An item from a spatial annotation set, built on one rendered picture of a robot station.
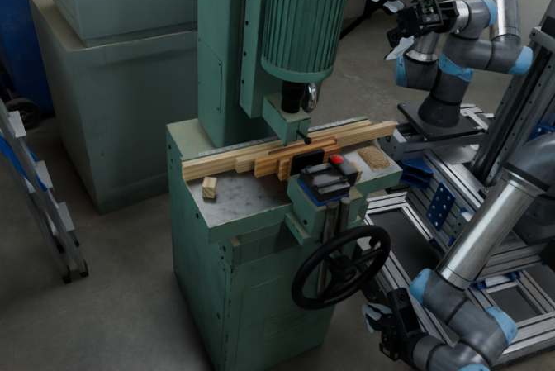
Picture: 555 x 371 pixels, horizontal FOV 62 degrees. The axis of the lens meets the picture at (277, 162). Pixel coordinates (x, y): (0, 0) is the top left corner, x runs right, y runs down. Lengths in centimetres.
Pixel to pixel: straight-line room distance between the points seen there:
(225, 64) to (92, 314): 123
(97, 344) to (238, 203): 103
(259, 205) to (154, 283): 105
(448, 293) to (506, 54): 62
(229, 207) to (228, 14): 48
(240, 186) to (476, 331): 64
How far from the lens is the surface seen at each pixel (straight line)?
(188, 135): 155
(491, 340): 108
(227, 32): 124
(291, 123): 117
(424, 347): 110
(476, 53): 131
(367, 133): 143
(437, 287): 109
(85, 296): 215
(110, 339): 202
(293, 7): 101
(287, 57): 105
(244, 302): 143
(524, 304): 219
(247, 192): 119
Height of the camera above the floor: 172
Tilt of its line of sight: 39 degrees down
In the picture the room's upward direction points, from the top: 8 degrees clockwise
